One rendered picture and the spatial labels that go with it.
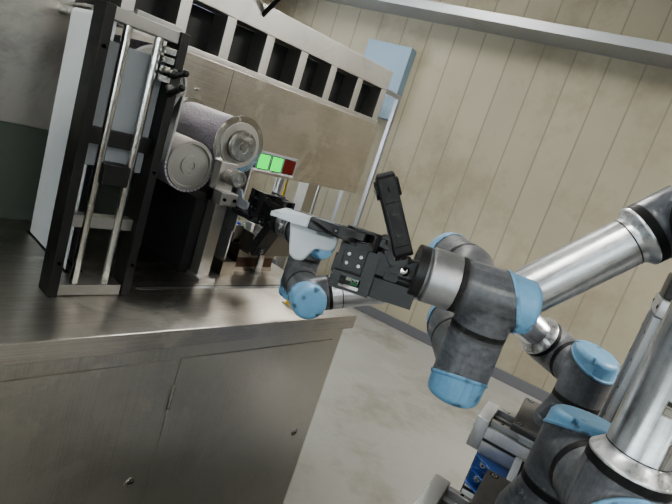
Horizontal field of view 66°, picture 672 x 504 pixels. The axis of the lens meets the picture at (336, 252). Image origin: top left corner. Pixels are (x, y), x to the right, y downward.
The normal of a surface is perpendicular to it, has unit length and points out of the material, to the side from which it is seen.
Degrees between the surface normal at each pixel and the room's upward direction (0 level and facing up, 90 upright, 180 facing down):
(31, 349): 90
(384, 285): 82
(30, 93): 90
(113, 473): 90
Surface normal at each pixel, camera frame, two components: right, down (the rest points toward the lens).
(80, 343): 0.69, 0.37
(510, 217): -0.48, 0.04
